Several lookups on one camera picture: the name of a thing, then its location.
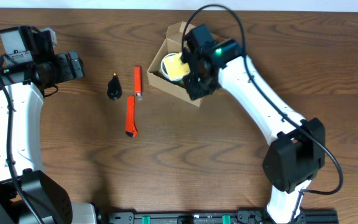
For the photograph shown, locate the yellow white square packet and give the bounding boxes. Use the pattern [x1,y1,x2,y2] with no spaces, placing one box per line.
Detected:
[162,52,192,82]

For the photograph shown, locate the white tape roll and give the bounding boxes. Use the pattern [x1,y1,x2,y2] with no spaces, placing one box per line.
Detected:
[160,52,186,83]

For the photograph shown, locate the small orange lighter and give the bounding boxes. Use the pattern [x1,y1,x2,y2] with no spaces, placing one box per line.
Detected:
[134,66,142,97]

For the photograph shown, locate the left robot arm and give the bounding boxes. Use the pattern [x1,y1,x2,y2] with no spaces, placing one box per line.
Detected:
[0,50,98,223]

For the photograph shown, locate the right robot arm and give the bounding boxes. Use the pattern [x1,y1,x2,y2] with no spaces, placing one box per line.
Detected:
[181,25,325,223]

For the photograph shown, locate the black teardrop glue bottle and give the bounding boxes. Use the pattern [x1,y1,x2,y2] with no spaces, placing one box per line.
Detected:
[107,73,122,100]

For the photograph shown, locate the open cardboard box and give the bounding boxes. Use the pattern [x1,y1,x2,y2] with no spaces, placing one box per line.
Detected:
[147,21,228,108]

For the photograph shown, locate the orange utility knife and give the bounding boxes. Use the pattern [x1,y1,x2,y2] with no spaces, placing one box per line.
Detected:
[126,95,137,138]

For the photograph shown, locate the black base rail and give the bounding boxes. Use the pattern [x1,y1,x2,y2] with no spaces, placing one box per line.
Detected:
[108,210,339,224]

